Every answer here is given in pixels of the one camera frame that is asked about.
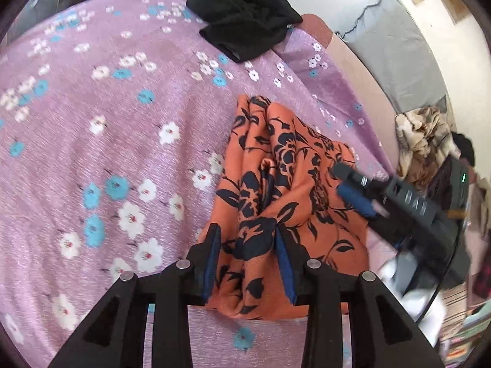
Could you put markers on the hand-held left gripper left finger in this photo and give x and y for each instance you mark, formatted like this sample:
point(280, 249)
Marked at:
point(211, 260)

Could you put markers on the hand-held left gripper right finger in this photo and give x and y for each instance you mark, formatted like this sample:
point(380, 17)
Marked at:
point(285, 272)

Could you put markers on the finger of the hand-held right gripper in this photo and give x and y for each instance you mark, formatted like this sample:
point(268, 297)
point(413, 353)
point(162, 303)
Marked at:
point(356, 199)
point(347, 172)

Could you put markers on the orange floral blouse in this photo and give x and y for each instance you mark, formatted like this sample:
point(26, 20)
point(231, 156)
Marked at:
point(261, 199)

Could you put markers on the beige brown floral blanket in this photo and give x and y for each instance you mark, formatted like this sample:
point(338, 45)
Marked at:
point(418, 138)

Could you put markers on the dark cloth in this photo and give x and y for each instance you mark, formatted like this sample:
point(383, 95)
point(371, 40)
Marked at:
point(464, 147)

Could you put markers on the pink mattress cover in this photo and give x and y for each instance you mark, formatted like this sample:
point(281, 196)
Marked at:
point(356, 76)

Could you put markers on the striped pillow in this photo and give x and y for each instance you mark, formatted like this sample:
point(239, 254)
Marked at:
point(454, 301)

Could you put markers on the grey pillow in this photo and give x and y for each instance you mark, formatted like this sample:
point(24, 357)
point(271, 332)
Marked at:
point(399, 53)

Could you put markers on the purple floral bedsheet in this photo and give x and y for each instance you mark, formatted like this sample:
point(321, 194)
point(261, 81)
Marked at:
point(96, 142)

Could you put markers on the black garment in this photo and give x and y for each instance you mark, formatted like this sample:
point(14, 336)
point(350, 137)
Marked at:
point(245, 19)

